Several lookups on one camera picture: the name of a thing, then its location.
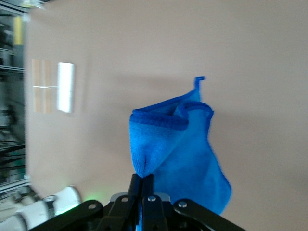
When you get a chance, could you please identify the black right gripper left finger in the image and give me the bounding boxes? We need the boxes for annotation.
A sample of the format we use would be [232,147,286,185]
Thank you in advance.
[98,173,142,231]

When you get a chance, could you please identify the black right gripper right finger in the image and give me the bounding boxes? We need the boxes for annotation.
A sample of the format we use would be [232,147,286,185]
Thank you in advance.
[141,173,168,231]

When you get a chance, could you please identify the blue microfibre towel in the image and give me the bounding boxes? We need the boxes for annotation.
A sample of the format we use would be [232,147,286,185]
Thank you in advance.
[129,76,232,231]

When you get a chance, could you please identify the brown table cover sheet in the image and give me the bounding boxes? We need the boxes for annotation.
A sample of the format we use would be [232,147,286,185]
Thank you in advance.
[24,0,308,231]

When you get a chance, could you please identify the metal shelving frame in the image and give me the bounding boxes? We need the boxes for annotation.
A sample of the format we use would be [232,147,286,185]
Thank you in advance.
[0,0,27,193]

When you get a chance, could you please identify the yellow post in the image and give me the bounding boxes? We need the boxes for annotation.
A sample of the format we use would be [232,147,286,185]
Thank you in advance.
[13,18,24,45]

